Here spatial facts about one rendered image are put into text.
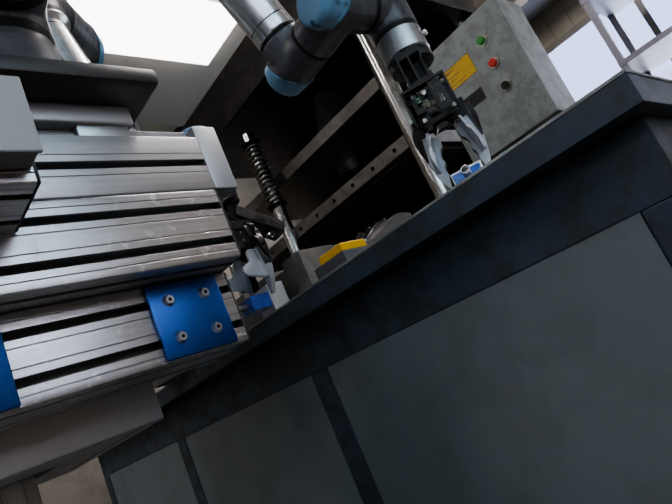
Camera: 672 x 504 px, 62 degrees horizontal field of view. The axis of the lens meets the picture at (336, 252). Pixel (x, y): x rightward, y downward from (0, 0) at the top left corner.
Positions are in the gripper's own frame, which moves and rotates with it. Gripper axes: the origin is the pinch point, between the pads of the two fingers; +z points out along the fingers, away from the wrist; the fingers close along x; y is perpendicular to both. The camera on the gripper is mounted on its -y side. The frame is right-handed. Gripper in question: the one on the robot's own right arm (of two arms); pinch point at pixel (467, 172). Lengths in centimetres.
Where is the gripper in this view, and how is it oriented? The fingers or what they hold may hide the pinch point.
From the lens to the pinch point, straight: 88.6
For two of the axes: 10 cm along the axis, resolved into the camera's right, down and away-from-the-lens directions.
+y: -3.4, -0.8, -9.4
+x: 8.5, -4.4, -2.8
